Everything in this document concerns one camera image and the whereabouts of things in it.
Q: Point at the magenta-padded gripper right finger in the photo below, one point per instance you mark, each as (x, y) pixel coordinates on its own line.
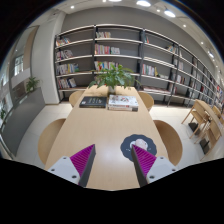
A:
(155, 168)

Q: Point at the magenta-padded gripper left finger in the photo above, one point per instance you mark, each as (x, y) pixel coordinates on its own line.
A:
(71, 168)

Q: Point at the dark cloud-shaped mouse pad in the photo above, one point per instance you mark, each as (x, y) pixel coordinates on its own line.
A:
(126, 148)

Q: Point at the round-backed wooden chair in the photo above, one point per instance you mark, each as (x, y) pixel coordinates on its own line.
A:
(75, 98)
(50, 140)
(170, 141)
(147, 100)

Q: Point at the black hardcover book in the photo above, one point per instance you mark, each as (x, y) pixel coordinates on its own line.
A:
(93, 102)

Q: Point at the white cover book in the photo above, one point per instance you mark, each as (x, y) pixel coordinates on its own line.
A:
(123, 101)

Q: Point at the small green floor plant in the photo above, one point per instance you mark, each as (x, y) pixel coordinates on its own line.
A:
(32, 84)

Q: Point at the green potted plant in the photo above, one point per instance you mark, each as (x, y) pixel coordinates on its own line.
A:
(113, 77)

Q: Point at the grey shelf unit with books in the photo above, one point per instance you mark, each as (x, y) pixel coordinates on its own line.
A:
(116, 41)

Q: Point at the ceiling lights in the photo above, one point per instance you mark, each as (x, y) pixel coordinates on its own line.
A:
(143, 3)

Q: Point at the light wooden frame chair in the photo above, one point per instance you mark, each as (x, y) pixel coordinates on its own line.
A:
(196, 113)
(215, 131)

